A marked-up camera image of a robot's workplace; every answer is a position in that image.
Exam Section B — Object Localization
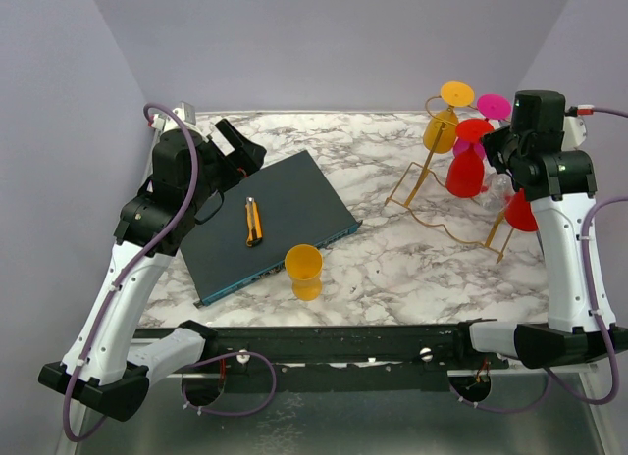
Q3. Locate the gold wire glass rack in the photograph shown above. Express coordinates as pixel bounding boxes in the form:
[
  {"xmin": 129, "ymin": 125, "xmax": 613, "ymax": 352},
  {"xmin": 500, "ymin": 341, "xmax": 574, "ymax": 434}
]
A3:
[{"xmin": 385, "ymin": 94, "xmax": 514, "ymax": 263}]

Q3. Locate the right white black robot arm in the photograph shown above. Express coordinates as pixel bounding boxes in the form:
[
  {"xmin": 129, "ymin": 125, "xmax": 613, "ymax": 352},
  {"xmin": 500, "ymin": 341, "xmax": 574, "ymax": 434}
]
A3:
[{"xmin": 450, "ymin": 90, "xmax": 627, "ymax": 369}]

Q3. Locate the red plastic wine glass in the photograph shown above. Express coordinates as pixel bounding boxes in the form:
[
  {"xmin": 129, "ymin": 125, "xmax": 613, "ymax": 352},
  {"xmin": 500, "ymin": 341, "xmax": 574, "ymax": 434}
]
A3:
[{"xmin": 445, "ymin": 118, "xmax": 494, "ymax": 198}]

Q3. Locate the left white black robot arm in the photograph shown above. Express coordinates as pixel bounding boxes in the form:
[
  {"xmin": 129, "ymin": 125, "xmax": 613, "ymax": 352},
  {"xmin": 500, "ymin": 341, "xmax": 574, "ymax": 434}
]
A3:
[{"xmin": 38, "ymin": 120, "xmax": 266, "ymax": 422}]

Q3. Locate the orange utility knife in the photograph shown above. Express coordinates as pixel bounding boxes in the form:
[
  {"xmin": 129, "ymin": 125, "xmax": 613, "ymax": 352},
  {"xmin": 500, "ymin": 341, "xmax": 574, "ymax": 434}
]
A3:
[{"xmin": 245, "ymin": 197, "xmax": 263, "ymax": 248}]

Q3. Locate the dark blue network switch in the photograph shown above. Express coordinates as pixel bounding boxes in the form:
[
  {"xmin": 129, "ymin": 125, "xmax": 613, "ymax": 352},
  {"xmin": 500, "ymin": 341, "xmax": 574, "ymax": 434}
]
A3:
[{"xmin": 181, "ymin": 151, "xmax": 361, "ymax": 306}]

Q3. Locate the clear wine glass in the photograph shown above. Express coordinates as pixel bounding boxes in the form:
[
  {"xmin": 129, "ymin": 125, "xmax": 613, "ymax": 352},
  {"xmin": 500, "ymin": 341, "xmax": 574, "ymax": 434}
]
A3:
[{"xmin": 476, "ymin": 173, "xmax": 514, "ymax": 213}]

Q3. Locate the yellow plastic wine glass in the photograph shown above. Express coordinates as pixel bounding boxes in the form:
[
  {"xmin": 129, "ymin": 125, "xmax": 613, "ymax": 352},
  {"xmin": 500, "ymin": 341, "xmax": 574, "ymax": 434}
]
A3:
[{"xmin": 285, "ymin": 244, "xmax": 323, "ymax": 301}]

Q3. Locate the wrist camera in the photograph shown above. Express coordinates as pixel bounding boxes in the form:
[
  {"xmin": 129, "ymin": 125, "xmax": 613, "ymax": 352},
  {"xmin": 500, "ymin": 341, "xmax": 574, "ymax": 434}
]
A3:
[
  {"xmin": 148, "ymin": 101, "xmax": 201, "ymax": 133},
  {"xmin": 562, "ymin": 105, "xmax": 594, "ymax": 151}
]

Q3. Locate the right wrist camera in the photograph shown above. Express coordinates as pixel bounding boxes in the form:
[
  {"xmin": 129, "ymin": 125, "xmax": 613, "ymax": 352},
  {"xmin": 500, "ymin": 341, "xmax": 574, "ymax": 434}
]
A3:
[{"xmin": 562, "ymin": 105, "xmax": 594, "ymax": 151}]

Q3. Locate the magenta plastic wine glass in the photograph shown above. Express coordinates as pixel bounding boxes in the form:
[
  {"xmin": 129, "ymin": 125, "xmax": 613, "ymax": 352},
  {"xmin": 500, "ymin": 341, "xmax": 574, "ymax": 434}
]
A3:
[{"xmin": 452, "ymin": 94, "xmax": 512, "ymax": 159}]

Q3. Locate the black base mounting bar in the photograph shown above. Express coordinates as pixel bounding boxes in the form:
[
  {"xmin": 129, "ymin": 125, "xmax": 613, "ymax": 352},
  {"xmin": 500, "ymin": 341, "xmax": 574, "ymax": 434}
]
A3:
[{"xmin": 97, "ymin": 320, "xmax": 575, "ymax": 392}]

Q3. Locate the aluminium extrusion rail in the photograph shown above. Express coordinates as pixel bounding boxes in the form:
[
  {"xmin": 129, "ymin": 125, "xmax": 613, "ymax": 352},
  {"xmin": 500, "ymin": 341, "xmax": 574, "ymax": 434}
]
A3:
[{"xmin": 127, "ymin": 339, "xmax": 221, "ymax": 380}]

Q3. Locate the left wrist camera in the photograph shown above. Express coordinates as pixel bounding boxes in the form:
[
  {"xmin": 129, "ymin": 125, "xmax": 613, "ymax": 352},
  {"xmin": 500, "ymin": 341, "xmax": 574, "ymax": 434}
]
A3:
[{"xmin": 148, "ymin": 101, "xmax": 201, "ymax": 133}]

